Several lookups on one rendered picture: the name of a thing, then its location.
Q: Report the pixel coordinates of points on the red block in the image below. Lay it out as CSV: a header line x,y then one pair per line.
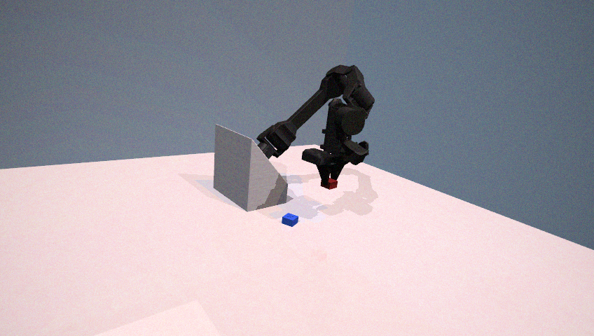
x,y
331,184

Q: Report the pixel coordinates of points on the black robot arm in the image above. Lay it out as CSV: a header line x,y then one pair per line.
x,y
348,118

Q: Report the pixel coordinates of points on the blue block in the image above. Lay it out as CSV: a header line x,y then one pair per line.
x,y
290,219

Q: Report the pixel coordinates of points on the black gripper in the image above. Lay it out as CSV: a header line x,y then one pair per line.
x,y
327,163

